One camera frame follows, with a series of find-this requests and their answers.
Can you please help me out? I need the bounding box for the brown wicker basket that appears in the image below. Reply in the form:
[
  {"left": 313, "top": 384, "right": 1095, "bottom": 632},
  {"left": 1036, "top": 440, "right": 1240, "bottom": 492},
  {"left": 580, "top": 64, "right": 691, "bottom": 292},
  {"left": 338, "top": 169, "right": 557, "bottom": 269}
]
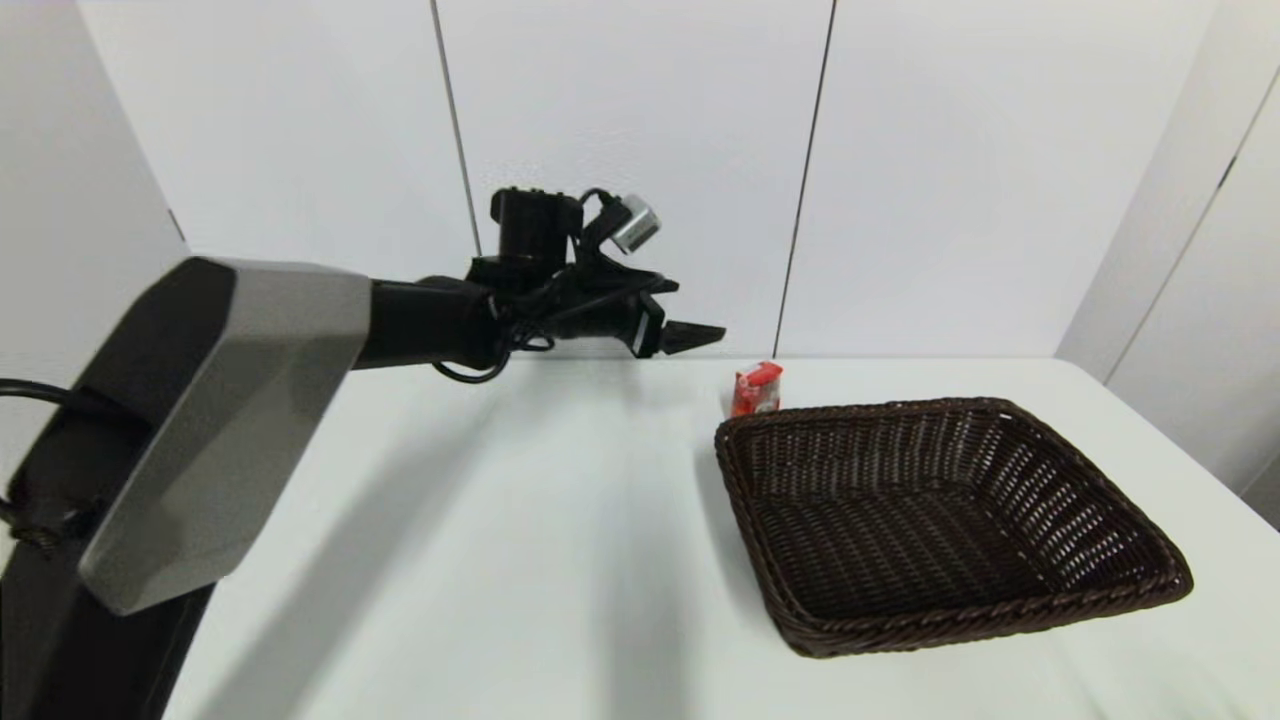
[{"left": 714, "top": 397, "right": 1194, "bottom": 659}]

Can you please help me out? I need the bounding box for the black cable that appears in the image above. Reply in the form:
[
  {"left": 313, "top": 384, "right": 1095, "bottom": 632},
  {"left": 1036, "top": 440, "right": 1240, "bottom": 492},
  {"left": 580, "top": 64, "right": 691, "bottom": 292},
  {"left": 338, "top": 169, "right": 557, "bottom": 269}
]
[
  {"left": 432, "top": 186, "right": 651, "bottom": 386},
  {"left": 0, "top": 378, "right": 106, "bottom": 413}
]

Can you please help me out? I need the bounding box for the silver cable plug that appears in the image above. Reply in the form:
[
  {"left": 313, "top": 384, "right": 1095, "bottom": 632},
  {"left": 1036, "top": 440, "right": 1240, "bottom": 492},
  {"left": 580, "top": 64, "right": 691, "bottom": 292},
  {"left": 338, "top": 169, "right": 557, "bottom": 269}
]
[{"left": 610, "top": 194, "right": 664, "bottom": 254}]

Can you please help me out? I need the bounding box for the red milk carton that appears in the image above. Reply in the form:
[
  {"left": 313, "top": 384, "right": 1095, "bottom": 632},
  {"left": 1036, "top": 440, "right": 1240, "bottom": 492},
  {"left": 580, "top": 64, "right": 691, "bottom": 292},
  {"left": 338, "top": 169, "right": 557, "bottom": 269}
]
[{"left": 730, "top": 361, "right": 784, "bottom": 418}]

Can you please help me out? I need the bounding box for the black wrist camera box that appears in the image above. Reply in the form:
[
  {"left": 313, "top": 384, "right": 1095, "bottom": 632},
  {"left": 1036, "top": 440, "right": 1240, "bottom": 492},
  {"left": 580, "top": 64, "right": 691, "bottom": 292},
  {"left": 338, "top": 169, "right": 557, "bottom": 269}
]
[{"left": 489, "top": 186, "right": 584, "bottom": 265}]

